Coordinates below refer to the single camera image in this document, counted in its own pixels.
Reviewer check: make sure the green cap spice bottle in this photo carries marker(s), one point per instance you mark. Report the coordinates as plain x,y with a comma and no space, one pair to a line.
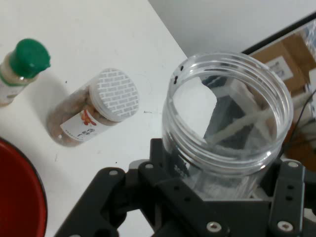
29,56

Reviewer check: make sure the foil sealed brown spice jar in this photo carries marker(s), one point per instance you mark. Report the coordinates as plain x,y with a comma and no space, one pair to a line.
113,93

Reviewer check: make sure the red bowl black rim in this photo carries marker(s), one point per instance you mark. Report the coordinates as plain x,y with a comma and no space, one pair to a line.
19,192

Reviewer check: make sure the brown cardboard box white label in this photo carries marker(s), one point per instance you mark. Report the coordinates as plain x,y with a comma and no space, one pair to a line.
296,54

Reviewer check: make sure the clear plastic jar black seeds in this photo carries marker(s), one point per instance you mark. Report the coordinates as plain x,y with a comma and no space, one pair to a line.
187,111

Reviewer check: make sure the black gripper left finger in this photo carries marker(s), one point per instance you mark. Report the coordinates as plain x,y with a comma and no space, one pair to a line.
111,192

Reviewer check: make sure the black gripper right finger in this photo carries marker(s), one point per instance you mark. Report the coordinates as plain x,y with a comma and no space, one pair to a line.
288,197

